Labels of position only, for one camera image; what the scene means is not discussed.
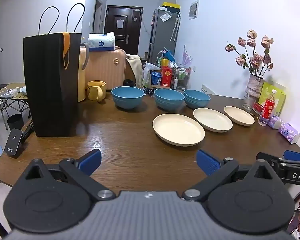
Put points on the red carton box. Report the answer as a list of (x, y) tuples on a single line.
[(167, 76)]

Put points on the purple wall decoration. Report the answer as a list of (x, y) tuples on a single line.
[(187, 56)]

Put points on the clear plastic organizer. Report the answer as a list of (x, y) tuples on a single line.
[(182, 77)]

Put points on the grey interior door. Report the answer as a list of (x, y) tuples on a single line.
[(97, 15)]

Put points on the white blue tissue pack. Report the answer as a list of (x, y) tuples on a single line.
[(101, 41)]

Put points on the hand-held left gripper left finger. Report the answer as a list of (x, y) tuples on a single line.
[(90, 161)]

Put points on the blue carton box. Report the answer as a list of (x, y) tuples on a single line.
[(156, 78)]

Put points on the black neoprene sleeve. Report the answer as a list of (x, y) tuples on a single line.
[(128, 83)]

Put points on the clear drinking glass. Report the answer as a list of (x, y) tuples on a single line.
[(248, 103)]

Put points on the black paper bag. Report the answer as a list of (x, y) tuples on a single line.
[(50, 85)]

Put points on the cream plate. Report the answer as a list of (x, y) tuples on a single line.
[(178, 130), (238, 115), (212, 120)]

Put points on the small red box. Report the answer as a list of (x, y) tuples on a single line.
[(257, 107)]

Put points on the dark brown entrance door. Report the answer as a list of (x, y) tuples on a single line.
[(123, 27)]

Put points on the small purple tissue pack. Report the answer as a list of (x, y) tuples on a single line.
[(275, 122)]

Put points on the beige jacket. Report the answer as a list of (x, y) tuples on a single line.
[(135, 67)]

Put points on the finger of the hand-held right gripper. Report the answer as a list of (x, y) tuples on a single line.
[(271, 159), (297, 155)]

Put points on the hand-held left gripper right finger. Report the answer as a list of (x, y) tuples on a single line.
[(208, 162)]

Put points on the grey refrigerator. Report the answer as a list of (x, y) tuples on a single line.
[(162, 35)]

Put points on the blue bowl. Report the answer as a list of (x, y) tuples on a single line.
[(197, 99), (127, 98), (168, 100)]

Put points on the yellow black box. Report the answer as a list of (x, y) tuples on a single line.
[(171, 5)]

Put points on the large purple tissue pack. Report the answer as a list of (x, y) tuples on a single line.
[(289, 133)]

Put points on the white paper sheet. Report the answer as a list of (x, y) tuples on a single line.
[(165, 16)]

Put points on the dried rose bouquet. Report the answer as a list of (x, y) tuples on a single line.
[(256, 58)]

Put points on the folded pale umbrella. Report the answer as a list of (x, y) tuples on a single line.
[(176, 25)]

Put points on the white board panel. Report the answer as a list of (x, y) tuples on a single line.
[(208, 89)]

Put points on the white plastic bag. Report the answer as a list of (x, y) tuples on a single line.
[(150, 71)]

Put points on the pink ribbed suitcase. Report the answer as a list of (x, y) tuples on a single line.
[(105, 67)]

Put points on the folding camp table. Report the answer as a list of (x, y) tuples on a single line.
[(8, 102)]

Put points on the green carton box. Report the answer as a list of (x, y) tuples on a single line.
[(278, 97)]

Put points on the mottled pink vase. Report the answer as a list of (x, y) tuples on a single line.
[(255, 86)]

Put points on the yellow snack crumbs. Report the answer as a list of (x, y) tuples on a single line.
[(252, 115)]

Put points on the yellow mug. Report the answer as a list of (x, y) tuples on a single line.
[(96, 90)]

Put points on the red label plastic bottle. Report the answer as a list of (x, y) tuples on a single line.
[(268, 108)]

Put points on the black trash bin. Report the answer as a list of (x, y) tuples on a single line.
[(15, 122)]

